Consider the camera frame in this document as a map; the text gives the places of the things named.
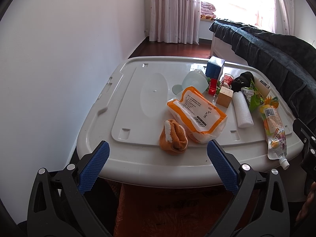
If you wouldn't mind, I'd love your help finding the orange juice drink pouch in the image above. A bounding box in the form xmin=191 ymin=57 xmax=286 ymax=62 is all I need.
xmin=259 ymin=104 xmax=290 ymax=170

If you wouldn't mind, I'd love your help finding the orange toy dinosaur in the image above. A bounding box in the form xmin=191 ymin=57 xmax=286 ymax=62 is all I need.
xmin=264 ymin=96 xmax=279 ymax=109

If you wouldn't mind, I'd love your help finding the green snack wrapper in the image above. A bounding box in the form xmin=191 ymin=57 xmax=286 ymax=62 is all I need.
xmin=241 ymin=80 xmax=264 ymax=112

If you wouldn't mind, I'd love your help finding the white foam cylinder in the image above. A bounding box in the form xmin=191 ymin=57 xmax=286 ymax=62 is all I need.
xmin=232 ymin=91 xmax=254 ymax=128

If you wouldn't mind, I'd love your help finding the black sock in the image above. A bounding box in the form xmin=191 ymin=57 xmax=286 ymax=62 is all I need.
xmin=231 ymin=71 xmax=254 ymax=92

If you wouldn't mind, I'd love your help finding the wooden cube block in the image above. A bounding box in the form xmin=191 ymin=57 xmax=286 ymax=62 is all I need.
xmin=216 ymin=86 xmax=233 ymax=108

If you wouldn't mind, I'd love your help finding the red white wrapper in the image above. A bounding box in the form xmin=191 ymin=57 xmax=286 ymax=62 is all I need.
xmin=220 ymin=73 xmax=234 ymax=89

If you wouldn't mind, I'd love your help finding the orange white snack bag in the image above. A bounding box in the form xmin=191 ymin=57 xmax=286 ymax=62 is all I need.
xmin=166 ymin=86 xmax=227 ymax=144

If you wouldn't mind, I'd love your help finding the orange sock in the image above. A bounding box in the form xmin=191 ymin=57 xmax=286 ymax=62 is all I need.
xmin=159 ymin=119 xmax=188 ymax=156

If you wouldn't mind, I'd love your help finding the blue milk carton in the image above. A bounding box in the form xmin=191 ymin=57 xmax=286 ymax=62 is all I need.
xmin=205 ymin=56 xmax=225 ymax=80

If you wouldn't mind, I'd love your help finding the light blue plastic cup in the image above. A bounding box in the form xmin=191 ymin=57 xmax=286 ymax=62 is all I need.
xmin=172 ymin=70 xmax=208 ymax=95

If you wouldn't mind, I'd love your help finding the white cylindrical bottle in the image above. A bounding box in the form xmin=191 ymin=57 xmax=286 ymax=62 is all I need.
xmin=254 ymin=77 xmax=271 ymax=99

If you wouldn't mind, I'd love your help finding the orange trash bag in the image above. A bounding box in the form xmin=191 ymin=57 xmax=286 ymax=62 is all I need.
xmin=114 ymin=184 xmax=233 ymax=236

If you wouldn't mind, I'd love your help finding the person's right hand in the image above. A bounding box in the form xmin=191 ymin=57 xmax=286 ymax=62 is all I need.
xmin=296 ymin=182 xmax=316 ymax=221

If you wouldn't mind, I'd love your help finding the red green toy car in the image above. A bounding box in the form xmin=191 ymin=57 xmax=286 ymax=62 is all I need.
xmin=208 ymin=78 xmax=220 ymax=96

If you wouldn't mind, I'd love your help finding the white plastic storage box lid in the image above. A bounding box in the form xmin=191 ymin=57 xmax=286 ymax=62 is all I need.
xmin=77 ymin=56 xmax=303 ymax=188

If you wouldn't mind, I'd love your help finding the pink curtain right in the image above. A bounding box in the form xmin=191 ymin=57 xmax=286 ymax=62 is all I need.
xmin=275 ymin=0 xmax=295 ymax=35

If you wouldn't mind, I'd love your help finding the folded pink quilt stack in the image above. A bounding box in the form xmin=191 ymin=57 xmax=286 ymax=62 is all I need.
xmin=200 ymin=2 xmax=216 ymax=20

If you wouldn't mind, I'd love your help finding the pink patterned curtain left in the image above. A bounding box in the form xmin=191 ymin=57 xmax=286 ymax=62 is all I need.
xmin=149 ymin=0 xmax=201 ymax=44

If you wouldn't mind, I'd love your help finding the white bed frame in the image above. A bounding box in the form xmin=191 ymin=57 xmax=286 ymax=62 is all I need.
xmin=209 ymin=34 xmax=248 ymax=65

